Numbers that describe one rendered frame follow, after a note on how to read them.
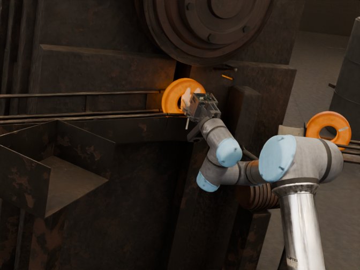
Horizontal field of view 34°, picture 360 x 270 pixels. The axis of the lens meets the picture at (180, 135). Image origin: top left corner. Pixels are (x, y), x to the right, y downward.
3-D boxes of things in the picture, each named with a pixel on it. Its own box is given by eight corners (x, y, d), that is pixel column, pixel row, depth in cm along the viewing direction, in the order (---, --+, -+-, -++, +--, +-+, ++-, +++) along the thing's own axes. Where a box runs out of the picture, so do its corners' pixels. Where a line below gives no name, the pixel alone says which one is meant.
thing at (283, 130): (276, 138, 215) (278, 122, 213) (301, 141, 213) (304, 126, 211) (276, 143, 209) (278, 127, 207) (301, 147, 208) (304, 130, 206)
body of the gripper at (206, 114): (211, 91, 189) (227, 113, 181) (203, 113, 194) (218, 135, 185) (190, 90, 186) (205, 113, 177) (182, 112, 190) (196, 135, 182)
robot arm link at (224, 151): (215, 170, 171) (226, 147, 167) (200, 147, 179) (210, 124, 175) (237, 170, 175) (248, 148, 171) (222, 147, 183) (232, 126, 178)
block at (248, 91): (215, 144, 217) (229, 83, 209) (233, 144, 221) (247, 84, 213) (229, 157, 209) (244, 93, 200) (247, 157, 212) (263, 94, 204)
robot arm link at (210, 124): (223, 144, 182) (200, 144, 179) (217, 135, 186) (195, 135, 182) (231, 125, 178) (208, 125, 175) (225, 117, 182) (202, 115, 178)
